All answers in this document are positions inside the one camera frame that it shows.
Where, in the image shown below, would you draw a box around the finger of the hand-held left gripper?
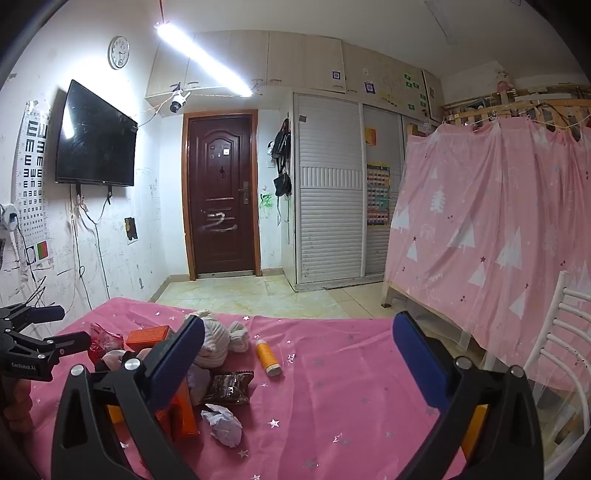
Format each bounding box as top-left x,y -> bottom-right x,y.
0,304 -> 66,331
9,331 -> 92,366

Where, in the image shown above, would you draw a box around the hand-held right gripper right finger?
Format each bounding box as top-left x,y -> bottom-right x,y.
392,311 -> 543,480

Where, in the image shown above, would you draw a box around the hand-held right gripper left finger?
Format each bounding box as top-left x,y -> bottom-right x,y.
52,315 -> 206,480

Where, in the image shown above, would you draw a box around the red plastic wrapper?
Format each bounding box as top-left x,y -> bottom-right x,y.
89,322 -> 126,371

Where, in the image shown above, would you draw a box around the orange cardboard box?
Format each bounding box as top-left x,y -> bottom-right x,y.
126,325 -> 173,352

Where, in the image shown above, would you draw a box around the beige knitted sock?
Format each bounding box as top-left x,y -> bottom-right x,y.
185,310 -> 253,370

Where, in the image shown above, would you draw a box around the orange packet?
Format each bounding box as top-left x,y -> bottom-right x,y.
154,383 -> 202,439

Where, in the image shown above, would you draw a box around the brown snack wrapper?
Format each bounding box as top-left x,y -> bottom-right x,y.
202,370 -> 255,407

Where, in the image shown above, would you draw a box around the white paper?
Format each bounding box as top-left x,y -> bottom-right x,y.
200,403 -> 243,448

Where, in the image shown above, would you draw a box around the orange waste bin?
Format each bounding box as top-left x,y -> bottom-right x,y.
461,403 -> 491,456

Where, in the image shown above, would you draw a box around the orange thread spool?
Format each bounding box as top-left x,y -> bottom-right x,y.
255,338 -> 283,380

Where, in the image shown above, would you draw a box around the person's left hand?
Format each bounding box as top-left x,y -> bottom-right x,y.
6,379 -> 34,420

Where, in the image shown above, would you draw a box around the pink star tablecloth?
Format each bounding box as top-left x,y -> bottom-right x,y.
28,296 -> 485,480

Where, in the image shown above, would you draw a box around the eye chart poster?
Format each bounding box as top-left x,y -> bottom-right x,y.
15,98 -> 52,248

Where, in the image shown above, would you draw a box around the white metal chair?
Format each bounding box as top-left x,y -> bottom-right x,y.
525,270 -> 591,459

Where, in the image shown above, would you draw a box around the pink tree print curtain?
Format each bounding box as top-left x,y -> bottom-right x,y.
384,110 -> 591,394

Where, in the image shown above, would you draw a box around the colourful grid poster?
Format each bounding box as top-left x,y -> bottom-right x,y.
366,160 -> 391,227

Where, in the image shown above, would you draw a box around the dark brown door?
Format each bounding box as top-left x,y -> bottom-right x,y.
181,109 -> 262,280

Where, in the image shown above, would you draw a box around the white louvred wardrobe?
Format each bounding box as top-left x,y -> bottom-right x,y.
285,91 -> 426,292

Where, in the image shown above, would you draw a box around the ceiling light tube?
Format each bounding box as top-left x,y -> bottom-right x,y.
154,20 -> 254,98

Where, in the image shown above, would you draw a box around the beige overhead cabinets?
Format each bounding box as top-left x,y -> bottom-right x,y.
145,30 -> 445,124

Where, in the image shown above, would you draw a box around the white wall cable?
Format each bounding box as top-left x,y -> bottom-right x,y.
69,185 -> 115,306

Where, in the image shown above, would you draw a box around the white wall device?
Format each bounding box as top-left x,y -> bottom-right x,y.
0,202 -> 20,232

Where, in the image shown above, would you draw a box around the black wall television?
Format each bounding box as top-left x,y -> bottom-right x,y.
55,79 -> 140,187

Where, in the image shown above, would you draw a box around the white security camera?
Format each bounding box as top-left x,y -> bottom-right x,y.
168,87 -> 193,114

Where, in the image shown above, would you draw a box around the white wall clock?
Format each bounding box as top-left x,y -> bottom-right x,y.
107,35 -> 130,70

